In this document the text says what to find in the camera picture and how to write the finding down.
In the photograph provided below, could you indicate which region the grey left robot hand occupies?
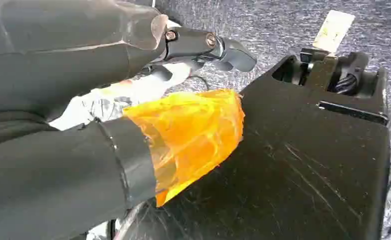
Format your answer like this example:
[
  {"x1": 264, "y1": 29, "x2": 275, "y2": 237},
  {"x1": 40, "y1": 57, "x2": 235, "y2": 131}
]
[{"x1": 0, "y1": 0, "x2": 258, "y2": 240}]

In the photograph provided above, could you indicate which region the black robot foot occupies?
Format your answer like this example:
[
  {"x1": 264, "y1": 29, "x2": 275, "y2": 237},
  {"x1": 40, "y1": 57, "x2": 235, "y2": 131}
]
[{"x1": 110, "y1": 51, "x2": 391, "y2": 240}]

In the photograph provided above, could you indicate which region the pale tape strip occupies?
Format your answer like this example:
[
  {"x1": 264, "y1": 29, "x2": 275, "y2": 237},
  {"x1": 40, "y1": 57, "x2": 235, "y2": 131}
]
[{"x1": 312, "y1": 9, "x2": 356, "y2": 55}]

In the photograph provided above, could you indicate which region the thin black cable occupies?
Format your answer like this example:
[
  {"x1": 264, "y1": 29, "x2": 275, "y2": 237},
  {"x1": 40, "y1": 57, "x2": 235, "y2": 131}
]
[{"x1": 188, "y1": 75, "x2": 210, "y2": 92}]

